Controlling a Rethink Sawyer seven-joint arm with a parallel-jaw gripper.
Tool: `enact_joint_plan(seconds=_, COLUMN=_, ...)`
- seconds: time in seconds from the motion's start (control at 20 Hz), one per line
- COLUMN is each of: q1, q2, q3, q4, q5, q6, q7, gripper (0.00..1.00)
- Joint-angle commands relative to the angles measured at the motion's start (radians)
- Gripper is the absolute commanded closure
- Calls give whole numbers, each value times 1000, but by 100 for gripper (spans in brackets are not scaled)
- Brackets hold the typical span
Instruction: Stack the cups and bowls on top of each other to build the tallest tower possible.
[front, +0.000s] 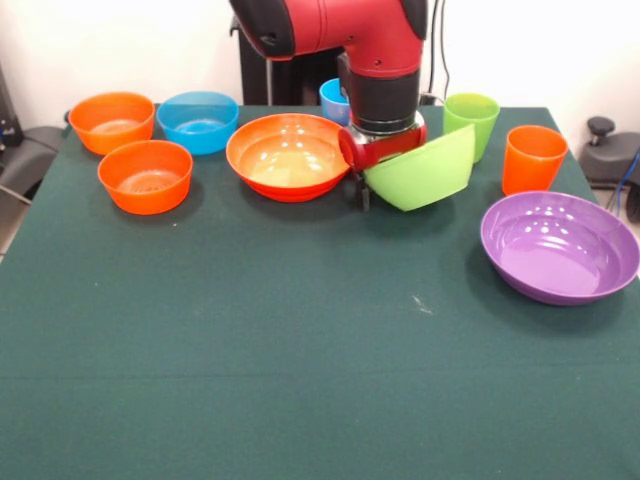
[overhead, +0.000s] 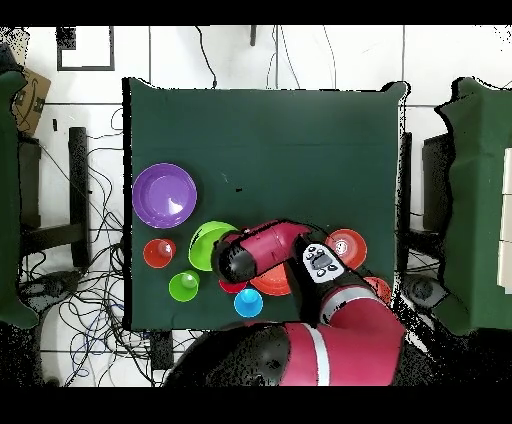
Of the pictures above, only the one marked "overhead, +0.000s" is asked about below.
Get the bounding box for black square floor frame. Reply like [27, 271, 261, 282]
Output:
[56, 25, 116, 72]

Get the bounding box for black metal leg frame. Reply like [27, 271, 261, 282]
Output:
[17, 126, 91, 269]

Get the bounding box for purple bowl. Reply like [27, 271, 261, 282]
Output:
[131, 162, 198, 230]

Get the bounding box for blue cup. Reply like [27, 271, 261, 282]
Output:
[233, 287, 264, 319]

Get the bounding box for black chair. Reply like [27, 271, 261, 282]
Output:
[421, 133, 455, 233]

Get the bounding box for black power strip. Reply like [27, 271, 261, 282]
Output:
[150, 330, 175, 371]

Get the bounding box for grey chair base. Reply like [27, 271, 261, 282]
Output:
[400, 273, 449, 310]

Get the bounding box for white boxes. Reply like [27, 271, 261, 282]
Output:
[496, 146, 512, 295]

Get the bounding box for black floor cable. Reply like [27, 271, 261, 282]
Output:
[194, 25, 219, 90]

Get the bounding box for cardboard box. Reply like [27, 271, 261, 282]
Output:
[11, 66, 52, 138]

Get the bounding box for orange cup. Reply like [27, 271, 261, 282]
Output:
[142, 238, 178, 270]

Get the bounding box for small orange bowl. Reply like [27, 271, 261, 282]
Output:
[324, 228, 368, 271]
[362, 276, 393, 307]

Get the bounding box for black caster base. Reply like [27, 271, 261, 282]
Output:
[19, 269, 83, 309]

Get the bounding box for wide orange bowl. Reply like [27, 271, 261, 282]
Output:
[249, 263, 293, 297]

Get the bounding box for dark green tablecloth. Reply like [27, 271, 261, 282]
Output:
[121, 76, 409, 332]

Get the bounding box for red cup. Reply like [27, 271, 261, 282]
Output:
[218, 278, 248, 295]

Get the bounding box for green cup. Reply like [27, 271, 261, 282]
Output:
[168, 269, 201, 303]

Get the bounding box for green cloth side table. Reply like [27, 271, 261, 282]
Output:
[0, 69, 41, 329]
[433, 76, 512, 336]

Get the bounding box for green bowl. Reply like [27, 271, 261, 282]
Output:
[187, 220, 240, 273]

